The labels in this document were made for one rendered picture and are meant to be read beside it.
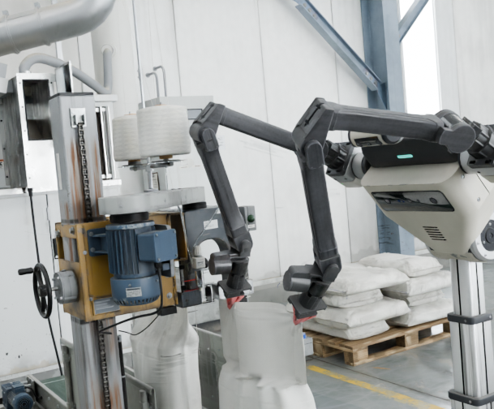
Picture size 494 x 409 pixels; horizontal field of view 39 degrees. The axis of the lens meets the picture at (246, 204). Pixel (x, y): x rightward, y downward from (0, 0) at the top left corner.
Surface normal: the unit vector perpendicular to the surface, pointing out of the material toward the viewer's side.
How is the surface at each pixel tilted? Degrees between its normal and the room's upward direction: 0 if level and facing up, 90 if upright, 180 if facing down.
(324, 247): 107
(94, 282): 90
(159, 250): 90
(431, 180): 40
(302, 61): 90
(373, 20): 90
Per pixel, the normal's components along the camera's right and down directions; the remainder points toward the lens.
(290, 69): 0.52, 0.00
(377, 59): -0.85, 0.10
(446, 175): -0.61, -0.70
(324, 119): 0.24, 0.51
